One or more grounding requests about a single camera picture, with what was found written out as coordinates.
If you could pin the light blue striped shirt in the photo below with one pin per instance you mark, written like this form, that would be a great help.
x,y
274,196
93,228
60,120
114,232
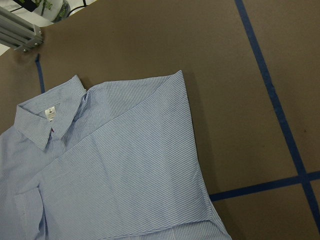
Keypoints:
x,y
117,161

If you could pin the white paper green print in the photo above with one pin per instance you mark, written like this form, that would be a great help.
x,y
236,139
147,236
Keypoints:
x,y
51,10

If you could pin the aluminium frame post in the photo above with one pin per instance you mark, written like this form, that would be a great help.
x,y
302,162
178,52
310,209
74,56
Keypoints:
x,y
17,33

